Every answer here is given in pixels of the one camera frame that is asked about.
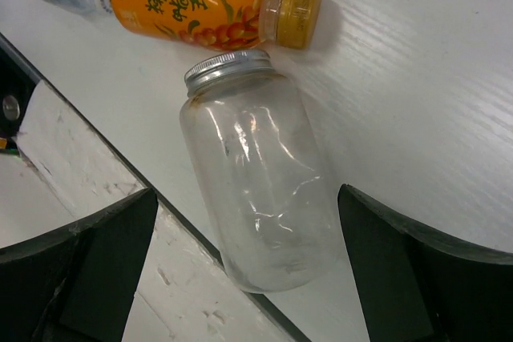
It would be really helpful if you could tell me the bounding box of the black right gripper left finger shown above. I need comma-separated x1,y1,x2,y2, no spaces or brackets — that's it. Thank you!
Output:
1,188,159,341

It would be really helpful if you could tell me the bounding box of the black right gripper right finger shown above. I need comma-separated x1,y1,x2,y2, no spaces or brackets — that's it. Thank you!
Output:
337,184,512,341

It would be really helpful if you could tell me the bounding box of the clear wide-mouth plastic jar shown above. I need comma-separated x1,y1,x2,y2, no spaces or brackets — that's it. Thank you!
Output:
180,49,342,293

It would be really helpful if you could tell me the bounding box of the orange juice bottle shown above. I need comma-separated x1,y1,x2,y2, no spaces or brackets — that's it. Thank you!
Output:
111,0,321,51

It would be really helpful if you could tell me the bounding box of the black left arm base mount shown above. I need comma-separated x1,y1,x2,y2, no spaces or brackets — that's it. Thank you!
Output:
1,34,42,155

